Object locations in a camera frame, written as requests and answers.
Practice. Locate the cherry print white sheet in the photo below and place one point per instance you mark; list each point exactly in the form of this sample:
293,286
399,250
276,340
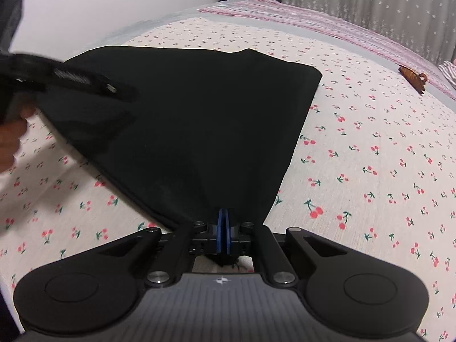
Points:
374,169

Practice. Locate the person left hand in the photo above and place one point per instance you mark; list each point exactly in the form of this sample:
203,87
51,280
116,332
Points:
11,133

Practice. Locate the brown hair claw clip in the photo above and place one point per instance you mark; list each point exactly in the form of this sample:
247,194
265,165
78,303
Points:
416,80

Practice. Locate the striped folded cloth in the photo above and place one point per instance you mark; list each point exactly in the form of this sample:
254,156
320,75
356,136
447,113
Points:
448,70

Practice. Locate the pink striped blanket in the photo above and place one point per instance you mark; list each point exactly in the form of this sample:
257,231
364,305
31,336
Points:
276,12

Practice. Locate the black pants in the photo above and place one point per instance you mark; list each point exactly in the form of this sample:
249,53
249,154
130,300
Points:
209,136

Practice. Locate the grey star curtain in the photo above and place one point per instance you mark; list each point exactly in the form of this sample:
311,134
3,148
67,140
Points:
426,27

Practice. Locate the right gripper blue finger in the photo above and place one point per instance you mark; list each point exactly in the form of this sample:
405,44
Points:
174,254
259,243

